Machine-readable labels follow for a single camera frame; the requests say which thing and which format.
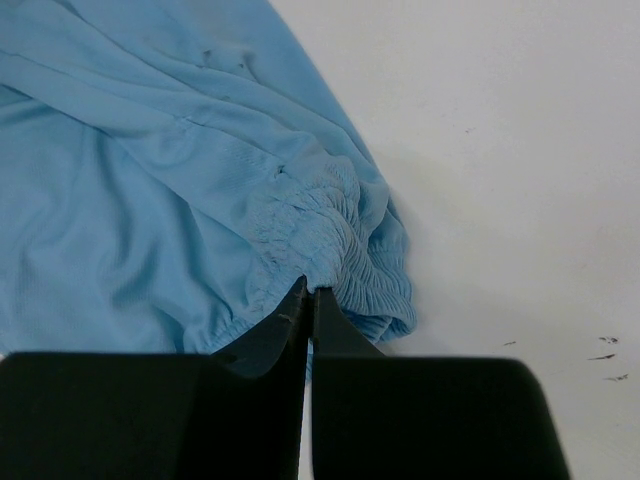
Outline light blue shorts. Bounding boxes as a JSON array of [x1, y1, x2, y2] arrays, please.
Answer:
[[1, 1, 417, 355]]

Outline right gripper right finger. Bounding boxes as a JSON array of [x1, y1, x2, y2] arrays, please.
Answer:
[[311, 289, 570, 479]]

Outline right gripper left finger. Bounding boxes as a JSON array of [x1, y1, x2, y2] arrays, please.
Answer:
[[1, 279, 308, 479]]

